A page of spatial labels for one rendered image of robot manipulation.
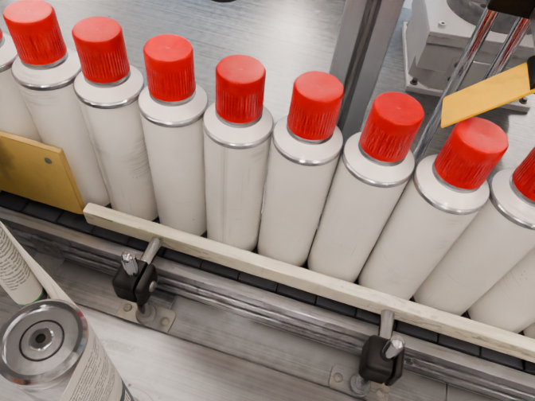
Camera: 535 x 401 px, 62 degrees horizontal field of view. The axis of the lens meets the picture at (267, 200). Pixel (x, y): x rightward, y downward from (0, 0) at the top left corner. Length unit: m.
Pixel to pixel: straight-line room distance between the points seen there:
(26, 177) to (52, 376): 0.28
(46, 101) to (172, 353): 0.23
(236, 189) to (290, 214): 0.05
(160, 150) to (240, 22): 0.52
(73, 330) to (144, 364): 0.19
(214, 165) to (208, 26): 0.52
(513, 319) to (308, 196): 0.21
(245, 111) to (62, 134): 0.17
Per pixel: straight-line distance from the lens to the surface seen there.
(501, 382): 0.47
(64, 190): 0.44
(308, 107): 0.29
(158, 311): 0.47
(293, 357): 0.46
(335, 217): 0.35
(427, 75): 0.76
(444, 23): 0.72
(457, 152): 0.29
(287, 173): 0.32
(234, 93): 0.29
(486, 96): 0.30
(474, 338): 0.43
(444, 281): 0.40
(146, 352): 0.41
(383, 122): 0.28
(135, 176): 0.40
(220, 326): 0.46
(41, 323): 0.23
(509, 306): 0.43
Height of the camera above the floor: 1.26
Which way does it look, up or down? 52 degrees down
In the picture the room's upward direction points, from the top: 8 degrees clockwise
